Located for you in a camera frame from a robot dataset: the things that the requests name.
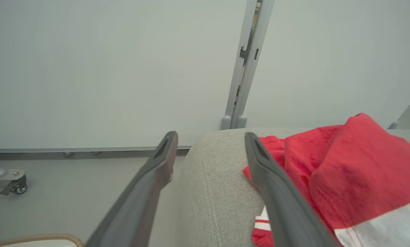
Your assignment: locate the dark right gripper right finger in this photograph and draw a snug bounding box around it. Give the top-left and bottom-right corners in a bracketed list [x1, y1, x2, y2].
[244, 132, 340, 247]

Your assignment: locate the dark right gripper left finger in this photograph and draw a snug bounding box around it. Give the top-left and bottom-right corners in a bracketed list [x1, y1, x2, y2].
[85, 131, 179, 247]

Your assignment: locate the red and white garment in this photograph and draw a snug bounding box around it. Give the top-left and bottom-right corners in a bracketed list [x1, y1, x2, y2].
[243, 113, 410, 247]

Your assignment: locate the grey fabric sofa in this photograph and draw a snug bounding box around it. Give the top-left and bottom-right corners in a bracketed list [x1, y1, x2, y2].
[176, 128, 410, 247]

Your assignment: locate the black caster wheel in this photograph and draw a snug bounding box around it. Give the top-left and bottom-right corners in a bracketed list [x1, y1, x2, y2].
[0, 175, 28, 196]

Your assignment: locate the grey partition bottom rail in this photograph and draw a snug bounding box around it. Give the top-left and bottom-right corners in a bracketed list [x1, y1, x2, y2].
[0, 145, 192, 154]

